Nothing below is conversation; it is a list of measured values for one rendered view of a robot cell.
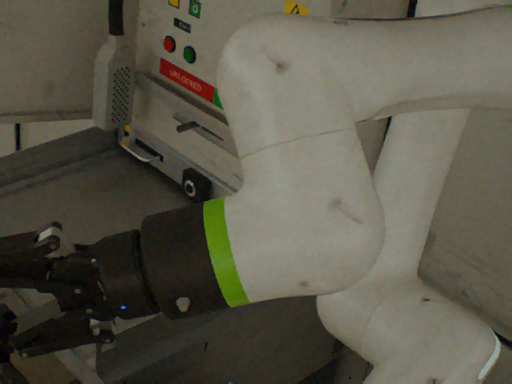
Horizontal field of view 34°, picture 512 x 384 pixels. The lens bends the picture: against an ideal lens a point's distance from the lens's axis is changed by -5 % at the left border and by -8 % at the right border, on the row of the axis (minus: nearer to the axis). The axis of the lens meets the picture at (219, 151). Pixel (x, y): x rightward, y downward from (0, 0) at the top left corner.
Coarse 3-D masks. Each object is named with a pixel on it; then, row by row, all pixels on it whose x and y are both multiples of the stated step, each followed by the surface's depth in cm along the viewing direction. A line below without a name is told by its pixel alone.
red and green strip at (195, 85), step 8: (160, 64) 173; (168, 64) 171; (160, 72) 174; (168, 72) 172; (176, 72) 170; (184, 72) 168; (176, 80) 171; (184, 80) 169; (192, 80) 167; (200, 80) 165; (192, 88) 168; (200, 88) 166; (208, 88) 164; (200, 96) 167; (208, 96) 165; (216, 96) 163; (216, 104) 164
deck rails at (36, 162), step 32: (96, 128) 185; (0, 160) 170; (32, 160) 176; (64, 160) 182; (96, 160) 185; (0, 192) 170; (160, 320) 135; (192, 320) 141; (96, 352) 127; (128, 352) 133
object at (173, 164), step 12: (120, 132) 189; (144, 132) 182; (144, 144) 183; (156, 144) 180; (144, 156) 184; (168, 156) 178; (180, 156) 175; (168, 168) 179; (180, 168) 176; (180, 180) 177; (216, 180) 169; (216, 192) 169; (228, 192) 166
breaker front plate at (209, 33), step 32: (160, 0) 168; (224, 0) 154; (256, 0) 148; (320, 0) 137; (160, 32) 171; (192, 32) 164; (224, 32) 157; (192, 64) 166; (192, 96) 169; (160, 128) 179; (192, 128) 171; (192, 160) 174; (224, 160) 167
